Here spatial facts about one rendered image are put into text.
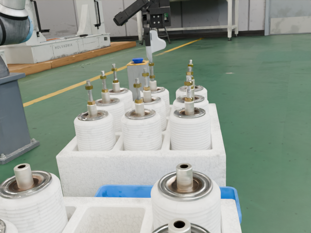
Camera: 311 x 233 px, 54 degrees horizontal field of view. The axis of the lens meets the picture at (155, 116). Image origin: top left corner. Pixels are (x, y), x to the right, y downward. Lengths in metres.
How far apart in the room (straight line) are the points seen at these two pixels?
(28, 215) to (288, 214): 0.59
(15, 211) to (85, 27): 4.00
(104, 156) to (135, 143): 0.08
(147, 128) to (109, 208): 0.23
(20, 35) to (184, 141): 0.84
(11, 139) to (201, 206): 0.96
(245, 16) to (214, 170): 5.07
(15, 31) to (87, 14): 3.20
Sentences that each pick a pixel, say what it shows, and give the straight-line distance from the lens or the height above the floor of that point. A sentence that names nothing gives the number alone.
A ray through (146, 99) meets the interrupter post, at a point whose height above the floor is 0.26.
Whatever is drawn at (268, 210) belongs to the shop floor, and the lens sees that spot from 0.83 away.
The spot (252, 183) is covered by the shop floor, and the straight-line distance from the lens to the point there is 0.93.
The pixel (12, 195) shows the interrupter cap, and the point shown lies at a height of 0.25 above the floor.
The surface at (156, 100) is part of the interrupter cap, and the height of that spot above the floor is 0.25.
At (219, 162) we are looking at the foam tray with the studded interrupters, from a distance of 0.68.
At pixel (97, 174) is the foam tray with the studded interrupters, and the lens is 0.73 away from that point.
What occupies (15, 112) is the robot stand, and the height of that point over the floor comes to 0.16.
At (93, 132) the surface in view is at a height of 0.23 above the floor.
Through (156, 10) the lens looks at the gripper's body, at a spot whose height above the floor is 0.49.
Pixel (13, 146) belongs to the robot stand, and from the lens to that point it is 1.26.
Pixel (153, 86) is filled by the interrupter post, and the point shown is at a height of 0.27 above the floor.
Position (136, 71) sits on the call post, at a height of 0.29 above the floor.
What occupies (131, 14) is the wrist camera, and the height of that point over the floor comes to 0.48.
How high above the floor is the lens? 0.48
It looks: 19 degrees down
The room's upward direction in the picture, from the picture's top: 4 degrees counter-clockwise
